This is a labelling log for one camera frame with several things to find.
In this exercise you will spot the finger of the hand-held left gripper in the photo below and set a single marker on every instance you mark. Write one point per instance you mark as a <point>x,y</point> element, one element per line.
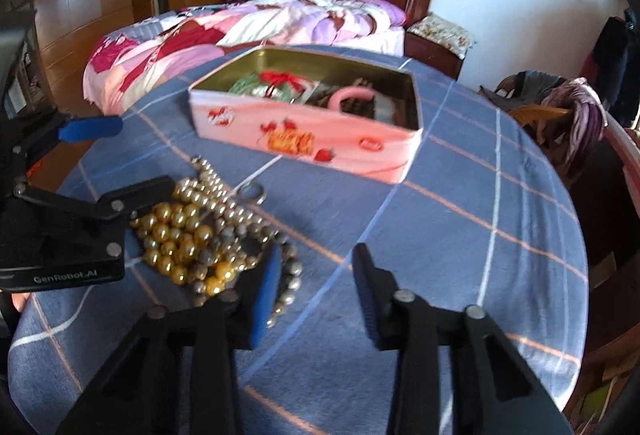
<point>135,195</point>
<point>95,127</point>

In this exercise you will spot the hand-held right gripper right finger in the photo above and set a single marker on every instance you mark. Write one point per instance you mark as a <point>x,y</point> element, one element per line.
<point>372,305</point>

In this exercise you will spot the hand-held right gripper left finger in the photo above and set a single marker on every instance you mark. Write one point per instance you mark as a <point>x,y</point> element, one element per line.
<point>265,295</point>

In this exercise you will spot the pink tin box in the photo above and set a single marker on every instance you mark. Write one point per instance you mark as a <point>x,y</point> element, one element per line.
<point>300,130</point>

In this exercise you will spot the pink bangle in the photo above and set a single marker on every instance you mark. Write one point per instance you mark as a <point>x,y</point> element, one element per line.
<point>345,93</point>

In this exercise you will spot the blue checked tablecloth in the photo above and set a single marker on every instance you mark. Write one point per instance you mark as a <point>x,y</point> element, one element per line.
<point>450,240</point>

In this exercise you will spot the brown wooden wardrobe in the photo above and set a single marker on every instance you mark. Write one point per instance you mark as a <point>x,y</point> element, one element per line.
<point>70,25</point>

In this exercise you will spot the pink patchwork quilt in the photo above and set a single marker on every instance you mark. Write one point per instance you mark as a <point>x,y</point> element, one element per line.
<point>210,30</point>

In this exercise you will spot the rattan chair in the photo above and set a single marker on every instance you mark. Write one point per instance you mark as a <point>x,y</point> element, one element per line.
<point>530,112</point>

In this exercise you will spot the dark wooden desk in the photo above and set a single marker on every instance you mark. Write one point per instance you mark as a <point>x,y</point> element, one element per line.
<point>600,195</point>

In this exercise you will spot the white bed sheet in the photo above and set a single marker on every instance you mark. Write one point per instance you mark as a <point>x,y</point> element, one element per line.
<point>390,40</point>

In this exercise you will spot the grey cloth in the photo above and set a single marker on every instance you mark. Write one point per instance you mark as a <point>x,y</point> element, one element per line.
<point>525,85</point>

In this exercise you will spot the floral cushion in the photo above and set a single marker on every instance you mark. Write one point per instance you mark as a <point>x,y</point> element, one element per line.
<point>442,32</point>

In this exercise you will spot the purple pink garment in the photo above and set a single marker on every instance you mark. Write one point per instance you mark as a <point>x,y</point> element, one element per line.
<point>580,110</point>

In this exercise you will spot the pink white desk cover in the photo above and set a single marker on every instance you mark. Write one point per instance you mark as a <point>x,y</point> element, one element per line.
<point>622,150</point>

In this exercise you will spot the purple pillow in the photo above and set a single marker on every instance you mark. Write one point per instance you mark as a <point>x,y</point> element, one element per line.
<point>365,0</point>

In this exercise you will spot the dark hanging coat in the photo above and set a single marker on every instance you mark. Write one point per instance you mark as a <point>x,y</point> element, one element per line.
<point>612,65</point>

